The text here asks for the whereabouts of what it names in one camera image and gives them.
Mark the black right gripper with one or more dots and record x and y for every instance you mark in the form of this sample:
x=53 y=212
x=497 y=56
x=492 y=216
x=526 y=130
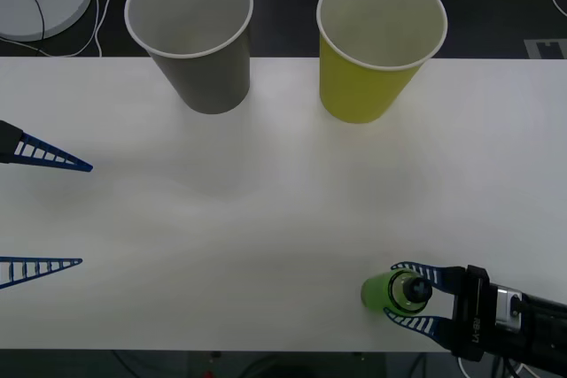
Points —
x=474 y=316

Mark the yellow-green plastic bin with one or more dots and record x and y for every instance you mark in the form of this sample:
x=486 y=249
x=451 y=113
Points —
x=359 y=90

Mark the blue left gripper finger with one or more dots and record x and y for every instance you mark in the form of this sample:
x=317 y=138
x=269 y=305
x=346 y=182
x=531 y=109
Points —
x=31 y=150
x=26 y=268

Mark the grey plastic bin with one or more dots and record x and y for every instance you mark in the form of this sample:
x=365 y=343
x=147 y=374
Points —
x=208 y=81

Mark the green plastic bottle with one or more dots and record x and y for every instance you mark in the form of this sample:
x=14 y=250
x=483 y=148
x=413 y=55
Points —
x=375 y=292

